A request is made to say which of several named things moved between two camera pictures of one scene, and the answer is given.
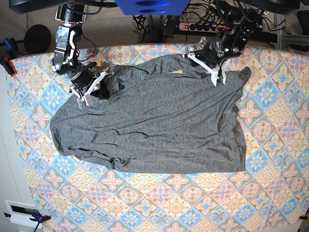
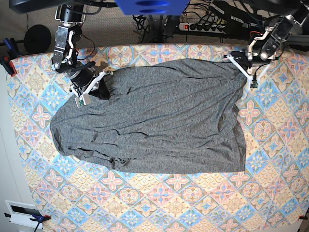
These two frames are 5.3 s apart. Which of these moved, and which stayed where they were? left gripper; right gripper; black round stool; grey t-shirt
Moved: right gripper
Stayed: black round stool; left gripper; grey t-shirt
